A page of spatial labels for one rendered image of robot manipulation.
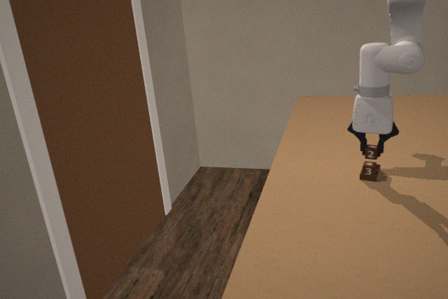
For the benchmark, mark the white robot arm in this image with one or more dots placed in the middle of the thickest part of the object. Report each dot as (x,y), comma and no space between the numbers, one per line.
(378,60)

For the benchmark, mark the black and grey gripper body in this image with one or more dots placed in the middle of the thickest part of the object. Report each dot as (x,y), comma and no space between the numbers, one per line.
(373,115)

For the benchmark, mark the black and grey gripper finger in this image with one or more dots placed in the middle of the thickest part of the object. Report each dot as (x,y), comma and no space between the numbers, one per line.
(360,136)
(385,137)

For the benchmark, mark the brown wooden number cube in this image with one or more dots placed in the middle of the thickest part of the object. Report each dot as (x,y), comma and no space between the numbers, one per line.
(371,152)
(369,168)

